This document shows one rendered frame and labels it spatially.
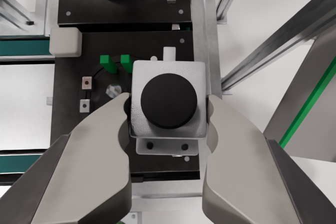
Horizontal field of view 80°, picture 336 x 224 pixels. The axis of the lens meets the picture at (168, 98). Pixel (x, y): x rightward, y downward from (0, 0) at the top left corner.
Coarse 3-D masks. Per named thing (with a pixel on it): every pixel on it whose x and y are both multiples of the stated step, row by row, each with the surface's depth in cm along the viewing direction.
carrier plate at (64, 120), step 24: (96, 48) 35; (120, 48) 35; (144, 48) 35; (192, 48) 35; (72, 72) 34; (72, 96) 34; (72, 120) 33; (144, 168) 32; (168, 168) 32; (192, 168) 32
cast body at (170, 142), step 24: (168, 48) 16; (144, 72) 12; (168, 72) 12; (192, 72) 12; (144, 96) 10; (168, 96) 10; (192, 96) 11; (144, 120) 11; (168, 120) 10; (192, 120) 11; (144, 144) 14; (168, 144) 14; (192, 144) 14
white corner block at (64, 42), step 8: (56, 32) 33; (64, 32) 33; (72, 32) 33; (80, 32) 35; (56, 40) 33; (64, 40) 33; (72, 40) 33; (80, 40) 35; (56, 48) 33; (64, 48) 33; (72, 48) 33; (80, 48) 35; (56, 56) 34; (64, 56) 34; (72, 56) 35
